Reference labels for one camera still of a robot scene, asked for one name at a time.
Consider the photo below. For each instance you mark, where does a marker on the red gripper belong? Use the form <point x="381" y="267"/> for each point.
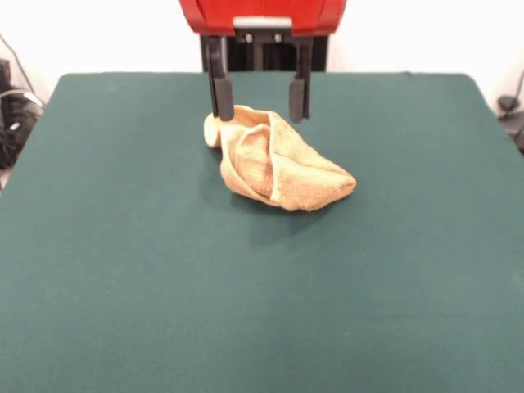
<point x="262" y="16"/>

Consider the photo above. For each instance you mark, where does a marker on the tan terry towel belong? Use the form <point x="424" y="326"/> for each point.
<point x="294" y="163"/>

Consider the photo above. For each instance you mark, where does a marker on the dark green table cloth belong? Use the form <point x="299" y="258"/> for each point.
<point x="123" y="266"/>

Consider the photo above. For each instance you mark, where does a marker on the dark grey power adapter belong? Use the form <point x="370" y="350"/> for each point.
<point x="507" y="102"/>

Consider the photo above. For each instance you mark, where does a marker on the black electronics box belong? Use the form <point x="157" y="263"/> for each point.
<point x="4" y="73"/>

